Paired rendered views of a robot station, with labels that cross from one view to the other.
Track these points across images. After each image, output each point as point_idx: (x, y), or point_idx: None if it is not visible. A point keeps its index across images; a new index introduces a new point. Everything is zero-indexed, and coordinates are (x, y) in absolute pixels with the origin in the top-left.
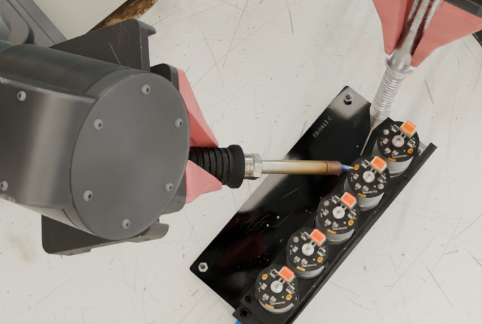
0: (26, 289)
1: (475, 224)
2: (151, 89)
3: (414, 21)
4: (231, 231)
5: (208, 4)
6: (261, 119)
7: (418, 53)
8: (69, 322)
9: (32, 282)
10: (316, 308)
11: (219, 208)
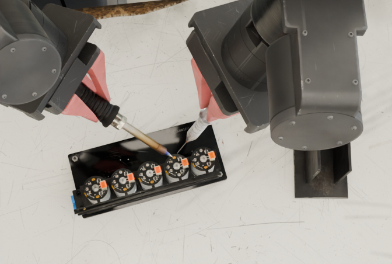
0: None
1: (224, 229)
2: (46, 50)
3: None
4: (100, 150)
5: (171, 31)
6: (156, 106)
7: (207, 115)
8: None
9: None
10: (116, 216)
11: (104, 136)
